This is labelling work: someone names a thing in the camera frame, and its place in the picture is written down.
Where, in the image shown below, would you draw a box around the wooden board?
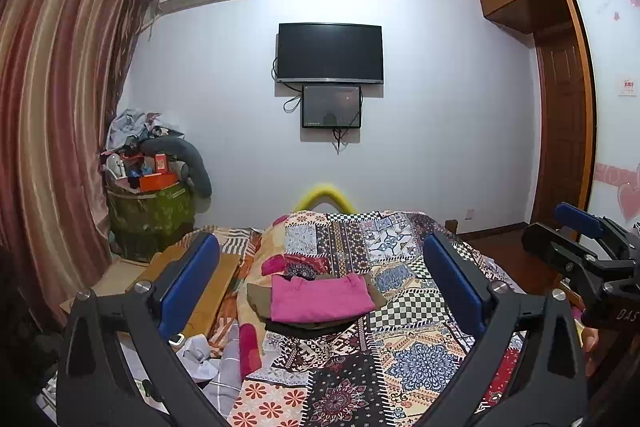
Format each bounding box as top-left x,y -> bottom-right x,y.
59,236 -> 244,344

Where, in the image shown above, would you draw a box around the patchwork printed blanket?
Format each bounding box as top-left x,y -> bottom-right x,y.
207,209 -> 532,427

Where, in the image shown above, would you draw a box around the white plastic object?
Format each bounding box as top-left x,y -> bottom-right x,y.
106,154 -> 127,181

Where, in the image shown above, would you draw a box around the olive pants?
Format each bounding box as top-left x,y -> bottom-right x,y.
246,273 -> 389,339

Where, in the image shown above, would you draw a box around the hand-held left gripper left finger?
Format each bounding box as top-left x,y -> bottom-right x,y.
55,230 -> 232,427

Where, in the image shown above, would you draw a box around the orange box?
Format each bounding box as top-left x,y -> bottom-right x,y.
136,173 -> 181,194

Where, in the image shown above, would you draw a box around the dark wooden door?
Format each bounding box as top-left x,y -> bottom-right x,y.
531,28 -> 597,229

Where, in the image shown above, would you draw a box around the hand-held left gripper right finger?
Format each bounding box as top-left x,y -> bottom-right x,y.
419,231 -> 589,427

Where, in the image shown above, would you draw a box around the grey curved pillow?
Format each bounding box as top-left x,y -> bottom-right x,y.
141,136 -> 214,198

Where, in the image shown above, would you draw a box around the white checked sheet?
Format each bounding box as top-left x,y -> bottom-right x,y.
199,321 -> 247,419

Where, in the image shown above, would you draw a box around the pink pants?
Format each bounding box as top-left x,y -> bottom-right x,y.
270,271 -> 377,324

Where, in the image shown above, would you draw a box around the pile of pale clothes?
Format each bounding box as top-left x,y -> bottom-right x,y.
106,107 -> 172,156

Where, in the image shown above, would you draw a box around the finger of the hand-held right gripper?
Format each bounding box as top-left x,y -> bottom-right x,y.
521,222 -> 575,279
553,201 -> 609,241

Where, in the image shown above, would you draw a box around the person's right hand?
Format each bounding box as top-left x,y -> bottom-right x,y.
577,325 -> 604,376

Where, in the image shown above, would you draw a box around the small wall monitor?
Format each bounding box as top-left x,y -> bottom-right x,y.
300,84 -> 364,130

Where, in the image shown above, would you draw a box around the black monitor cable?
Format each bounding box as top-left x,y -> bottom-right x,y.
332,127 -> 352,156

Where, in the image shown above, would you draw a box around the dark cloth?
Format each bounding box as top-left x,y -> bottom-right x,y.
262,315 -> 364,339

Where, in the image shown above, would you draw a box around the green patterned basket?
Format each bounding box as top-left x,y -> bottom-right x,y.
106,183 -> 198,261

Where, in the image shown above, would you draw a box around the red patterned cloth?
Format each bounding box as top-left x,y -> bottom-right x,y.
260,254 -> 332,281

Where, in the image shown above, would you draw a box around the striped brown curtain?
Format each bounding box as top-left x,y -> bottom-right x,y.
0,0 -> 157,335

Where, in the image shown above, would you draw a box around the frosted sliding wardrobe door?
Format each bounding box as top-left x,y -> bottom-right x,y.
564,0 -> 640,229

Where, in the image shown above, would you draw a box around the black wall television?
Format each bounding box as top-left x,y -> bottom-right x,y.
277,22 -> 385,86

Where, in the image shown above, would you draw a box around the yellow curved object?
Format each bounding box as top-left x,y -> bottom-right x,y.
293,183 -> 352,213

